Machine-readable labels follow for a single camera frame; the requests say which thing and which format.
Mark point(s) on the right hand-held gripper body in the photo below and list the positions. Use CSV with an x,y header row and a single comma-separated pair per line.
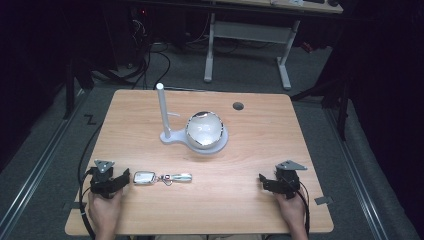
x,y
287,181

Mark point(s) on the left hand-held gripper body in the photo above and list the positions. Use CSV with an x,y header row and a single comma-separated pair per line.
x,y
101,178

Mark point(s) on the person's left hand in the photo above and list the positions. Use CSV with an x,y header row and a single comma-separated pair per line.
x,y
105,210

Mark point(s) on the person's right hand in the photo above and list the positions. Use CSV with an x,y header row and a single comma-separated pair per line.
x,y
291,210

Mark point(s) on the grey tape piece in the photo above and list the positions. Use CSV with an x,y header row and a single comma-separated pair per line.
x,y
323,200

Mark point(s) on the white stand with pole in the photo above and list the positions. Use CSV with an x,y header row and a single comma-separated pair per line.
x,y
165,113

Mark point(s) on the dark round table grommet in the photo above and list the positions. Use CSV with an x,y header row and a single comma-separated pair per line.
x,y
238,106

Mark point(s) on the shiny silver round bowl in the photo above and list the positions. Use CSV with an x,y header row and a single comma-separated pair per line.
x,y
204,130

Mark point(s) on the dark metal stand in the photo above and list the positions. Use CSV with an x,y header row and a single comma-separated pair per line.
x,y
336,100
71,86

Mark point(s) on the wooden desk with white legs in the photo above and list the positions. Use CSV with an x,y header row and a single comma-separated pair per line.
x,y
253,31

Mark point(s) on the metal floor rail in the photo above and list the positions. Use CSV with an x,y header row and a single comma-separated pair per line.
x,y
358,180
36,166

